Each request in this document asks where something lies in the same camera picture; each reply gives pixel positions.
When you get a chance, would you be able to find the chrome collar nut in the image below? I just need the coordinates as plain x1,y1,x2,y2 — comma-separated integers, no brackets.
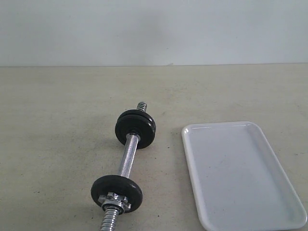
98,192,131,215

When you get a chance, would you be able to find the black weight plate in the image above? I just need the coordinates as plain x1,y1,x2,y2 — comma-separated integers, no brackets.
90,175,143,213
118,109,156,131

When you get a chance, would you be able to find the chrome threaded dumbbell bar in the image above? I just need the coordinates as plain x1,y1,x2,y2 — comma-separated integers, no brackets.
100,102,147,231

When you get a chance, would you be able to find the white rectangular plastic tray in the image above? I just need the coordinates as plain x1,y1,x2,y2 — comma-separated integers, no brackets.
181,121,307,231

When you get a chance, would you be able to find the black round disc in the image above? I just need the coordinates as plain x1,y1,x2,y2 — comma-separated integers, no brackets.
115,115,156,149

